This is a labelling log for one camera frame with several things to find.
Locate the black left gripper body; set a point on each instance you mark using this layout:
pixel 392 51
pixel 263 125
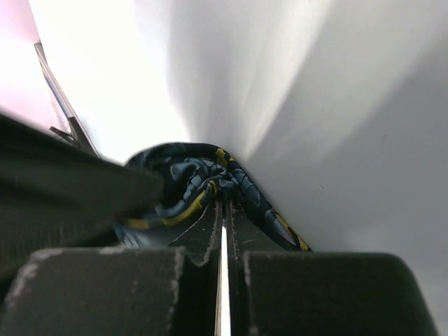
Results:
pixel 53 194

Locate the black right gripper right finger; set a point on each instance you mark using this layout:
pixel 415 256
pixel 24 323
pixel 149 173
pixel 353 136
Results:
pixel 277 292

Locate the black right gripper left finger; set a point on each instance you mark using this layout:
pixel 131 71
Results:
pixel 121 291

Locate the blue yellow patterned tie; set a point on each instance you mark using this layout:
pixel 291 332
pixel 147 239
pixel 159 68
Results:
pixel 194 176

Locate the aluminium frame rail left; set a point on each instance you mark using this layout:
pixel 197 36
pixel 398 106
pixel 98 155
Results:
pixel 71 130

